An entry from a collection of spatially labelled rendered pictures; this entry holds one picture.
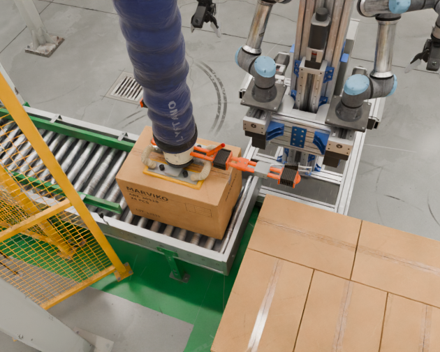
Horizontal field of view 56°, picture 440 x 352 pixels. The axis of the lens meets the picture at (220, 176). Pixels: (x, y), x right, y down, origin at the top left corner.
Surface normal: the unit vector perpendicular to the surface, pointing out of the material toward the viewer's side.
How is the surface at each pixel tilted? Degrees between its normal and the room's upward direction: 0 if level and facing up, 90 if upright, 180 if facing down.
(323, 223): 0
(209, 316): 0
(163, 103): 80
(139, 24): 106
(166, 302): 0
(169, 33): 71
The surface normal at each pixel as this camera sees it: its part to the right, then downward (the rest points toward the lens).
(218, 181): -0.06, -0.57
